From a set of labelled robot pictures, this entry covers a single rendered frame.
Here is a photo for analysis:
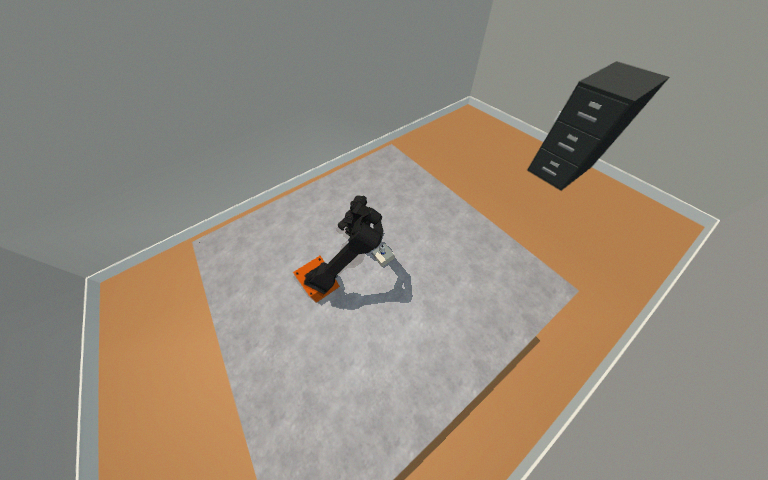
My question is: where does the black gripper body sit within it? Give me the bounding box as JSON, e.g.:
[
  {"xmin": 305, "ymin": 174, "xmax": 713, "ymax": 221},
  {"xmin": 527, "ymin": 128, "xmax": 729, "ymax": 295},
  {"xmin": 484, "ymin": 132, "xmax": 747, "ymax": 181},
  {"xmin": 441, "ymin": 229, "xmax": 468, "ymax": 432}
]
[{"xmin": 338, "ymin": 218, "xmax": 353, "ymax": 234}]

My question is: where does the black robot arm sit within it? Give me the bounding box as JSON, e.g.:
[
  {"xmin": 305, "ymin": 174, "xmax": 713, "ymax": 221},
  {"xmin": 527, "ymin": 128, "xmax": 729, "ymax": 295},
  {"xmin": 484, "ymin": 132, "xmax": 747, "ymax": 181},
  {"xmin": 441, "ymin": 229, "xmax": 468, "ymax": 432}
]
[{"xmin": 304, "ymin": 195, "xmax": 384, "ymax": 294}]

